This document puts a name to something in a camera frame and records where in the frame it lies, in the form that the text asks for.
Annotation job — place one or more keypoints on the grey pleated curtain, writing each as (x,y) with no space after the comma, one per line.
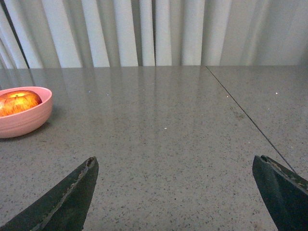
(110,33)

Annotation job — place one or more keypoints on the thin black pole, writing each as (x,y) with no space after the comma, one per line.
(11,53)

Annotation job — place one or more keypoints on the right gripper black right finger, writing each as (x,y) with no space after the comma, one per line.
(284,193)

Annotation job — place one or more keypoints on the red yellow apple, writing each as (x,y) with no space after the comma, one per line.
(18,101)

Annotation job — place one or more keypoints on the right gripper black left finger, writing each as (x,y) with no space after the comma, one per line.
(62,208)

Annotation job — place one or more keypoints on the pink bowl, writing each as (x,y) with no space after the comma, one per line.
(27,121)

